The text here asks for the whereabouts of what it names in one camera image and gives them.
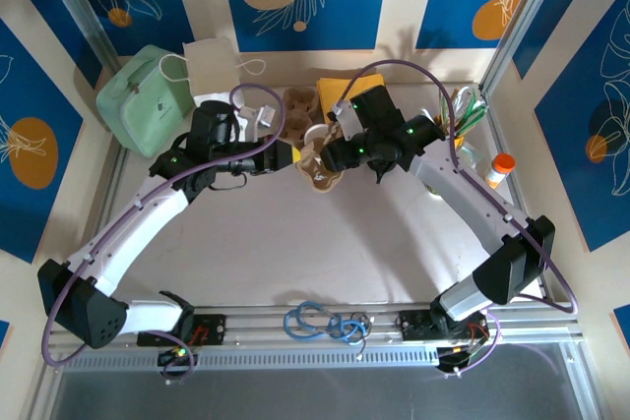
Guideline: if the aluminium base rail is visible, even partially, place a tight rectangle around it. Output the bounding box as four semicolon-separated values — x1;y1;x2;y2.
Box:
41;302;588;356

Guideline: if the clear plastic sachet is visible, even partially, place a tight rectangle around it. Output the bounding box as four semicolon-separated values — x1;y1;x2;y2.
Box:
460;142;486;170

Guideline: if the yellow paper napkin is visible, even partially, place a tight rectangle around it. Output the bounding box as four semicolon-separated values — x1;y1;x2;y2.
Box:
316;74;388;114

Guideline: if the stack of paper cups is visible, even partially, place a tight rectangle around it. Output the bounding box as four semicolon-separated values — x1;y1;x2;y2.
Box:
303;124;330;147

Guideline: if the slotted grey cable duct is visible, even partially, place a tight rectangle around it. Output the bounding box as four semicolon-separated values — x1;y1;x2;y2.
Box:
61;348;567;373

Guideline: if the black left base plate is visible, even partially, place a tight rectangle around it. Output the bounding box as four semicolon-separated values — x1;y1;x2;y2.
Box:
136;314;227;347

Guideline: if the cardboard cup carrier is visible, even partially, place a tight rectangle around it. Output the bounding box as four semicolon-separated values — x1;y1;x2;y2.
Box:
293;123;347;194

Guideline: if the white paper carry bag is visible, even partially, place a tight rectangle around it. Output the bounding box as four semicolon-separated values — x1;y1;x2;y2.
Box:
157;35;267;144

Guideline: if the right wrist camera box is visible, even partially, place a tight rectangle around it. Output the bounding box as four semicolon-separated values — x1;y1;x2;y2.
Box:
330;98;363;142

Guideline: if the small black controller board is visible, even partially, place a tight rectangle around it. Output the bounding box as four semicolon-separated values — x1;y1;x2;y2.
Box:
157;345;199;382
436;344;481;378

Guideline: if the orange capped white bottle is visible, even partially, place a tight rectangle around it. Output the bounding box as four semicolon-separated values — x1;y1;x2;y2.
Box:
483;152;517;190

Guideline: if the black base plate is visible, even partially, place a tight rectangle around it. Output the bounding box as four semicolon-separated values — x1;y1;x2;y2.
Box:
398;310;491;342
136;314;227;347

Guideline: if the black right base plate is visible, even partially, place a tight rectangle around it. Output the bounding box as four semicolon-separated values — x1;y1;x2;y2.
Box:
398;310;491;342

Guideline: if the mint green lunch bag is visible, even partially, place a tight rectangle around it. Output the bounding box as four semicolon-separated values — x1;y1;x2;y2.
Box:
95;44;194;159

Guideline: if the aluminium frame post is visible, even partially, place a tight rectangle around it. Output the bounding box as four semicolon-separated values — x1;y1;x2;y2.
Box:
36;0;120;61
479;0;567;96

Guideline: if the coiled blue cable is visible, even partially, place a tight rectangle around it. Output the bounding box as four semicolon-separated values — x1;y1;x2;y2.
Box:
283;300;368;346

